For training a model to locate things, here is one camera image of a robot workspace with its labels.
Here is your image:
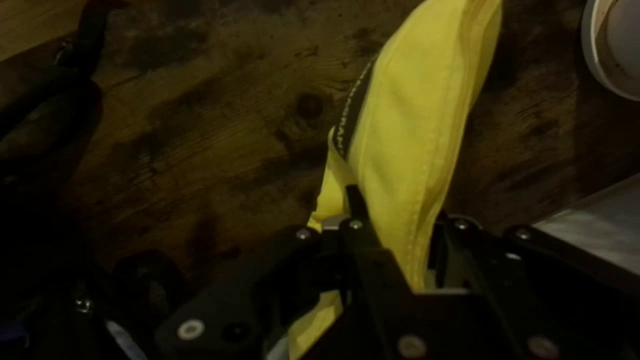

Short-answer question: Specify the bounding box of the yellow fabric pouch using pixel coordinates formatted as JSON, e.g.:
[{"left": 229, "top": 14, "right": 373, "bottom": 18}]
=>
[{"left": 286, "top": 0, "right": 507, "bottom": 360}]

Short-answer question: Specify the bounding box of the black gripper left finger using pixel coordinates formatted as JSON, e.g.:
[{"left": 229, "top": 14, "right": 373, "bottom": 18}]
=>
[{"left": 156, "top": 184, "right": 428, "bottom": 360}]

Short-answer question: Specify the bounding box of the white plant pot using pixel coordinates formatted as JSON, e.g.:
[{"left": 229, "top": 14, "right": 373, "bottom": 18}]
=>
[{"left": 604, "top": 0, "right": 640, "bottom": 76}]

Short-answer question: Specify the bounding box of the white pot saucer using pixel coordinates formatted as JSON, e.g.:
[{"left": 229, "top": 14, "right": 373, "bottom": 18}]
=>
[{"left": 578, "top": 0, "right": 640, "bottom": 105}]

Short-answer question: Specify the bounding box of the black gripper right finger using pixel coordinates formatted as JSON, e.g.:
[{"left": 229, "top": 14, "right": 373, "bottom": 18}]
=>
[{"left": 433, "top": 212, "right": 640, "bottom": 360}]

